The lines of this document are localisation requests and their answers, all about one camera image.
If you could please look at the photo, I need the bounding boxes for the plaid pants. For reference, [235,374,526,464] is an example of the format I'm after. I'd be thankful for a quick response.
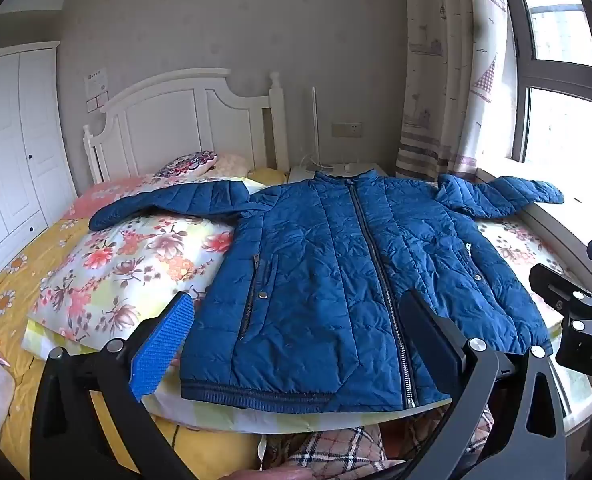
[261,405,497,476]

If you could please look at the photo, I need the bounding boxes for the floral quilt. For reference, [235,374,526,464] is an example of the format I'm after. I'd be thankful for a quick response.
[22,210,592,433]

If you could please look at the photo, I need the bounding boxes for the yellow bed sheet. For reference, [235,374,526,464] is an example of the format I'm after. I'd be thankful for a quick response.
[0,167,287,480]

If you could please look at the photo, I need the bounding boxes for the printed curtain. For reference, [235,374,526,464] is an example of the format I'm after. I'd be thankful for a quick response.
[395,0,509,183]

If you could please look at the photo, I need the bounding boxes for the patterned round pillow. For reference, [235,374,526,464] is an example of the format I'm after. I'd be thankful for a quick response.
[153,151,219,179]

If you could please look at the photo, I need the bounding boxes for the white wardrobe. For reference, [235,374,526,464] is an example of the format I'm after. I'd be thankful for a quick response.
[0,41,79,301]

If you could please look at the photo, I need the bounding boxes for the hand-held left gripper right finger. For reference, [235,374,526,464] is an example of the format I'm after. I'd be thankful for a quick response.
[398,288,569,480]

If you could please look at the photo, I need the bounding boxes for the white wall notice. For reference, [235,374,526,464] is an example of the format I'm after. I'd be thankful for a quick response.
[84,67,109,98]

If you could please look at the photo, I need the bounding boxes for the white nightstand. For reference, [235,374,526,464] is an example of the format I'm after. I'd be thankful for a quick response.
[288,161,389,183]

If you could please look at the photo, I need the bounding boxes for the white bed headboard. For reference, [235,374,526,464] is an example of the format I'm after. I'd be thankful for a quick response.
[82,67,291,186]

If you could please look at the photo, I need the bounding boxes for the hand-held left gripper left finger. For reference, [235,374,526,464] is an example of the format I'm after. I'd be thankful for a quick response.
[28,290,197,480]

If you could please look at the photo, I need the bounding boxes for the cream pillow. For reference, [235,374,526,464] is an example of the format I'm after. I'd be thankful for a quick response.
[211,154,251,178]

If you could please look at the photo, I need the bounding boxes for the pink floral pillow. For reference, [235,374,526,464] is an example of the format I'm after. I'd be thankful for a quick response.
[60,175,171,221]

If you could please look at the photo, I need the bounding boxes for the blue quilted jacket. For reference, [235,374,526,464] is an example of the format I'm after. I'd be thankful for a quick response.
[88,170,566,413]

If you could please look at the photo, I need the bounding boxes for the slim white lamp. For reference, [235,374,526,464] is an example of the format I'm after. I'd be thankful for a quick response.
[301,87,334,171]

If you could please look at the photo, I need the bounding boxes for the dark framed window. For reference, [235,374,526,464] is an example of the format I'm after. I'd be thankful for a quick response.
[496,0,592,201]

